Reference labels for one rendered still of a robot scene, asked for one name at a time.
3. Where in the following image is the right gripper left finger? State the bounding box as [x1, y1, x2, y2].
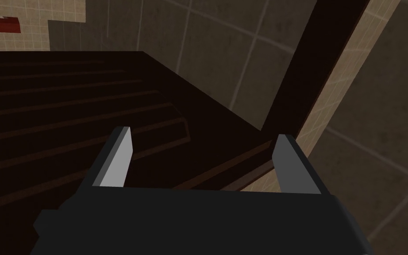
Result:
[78, 126, 134, 192]

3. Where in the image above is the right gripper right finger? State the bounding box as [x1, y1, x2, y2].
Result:
[271, 134, 329, 195]

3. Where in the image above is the dark brown slatted door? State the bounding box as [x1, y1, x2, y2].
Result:
[0, 50, 276, 255]

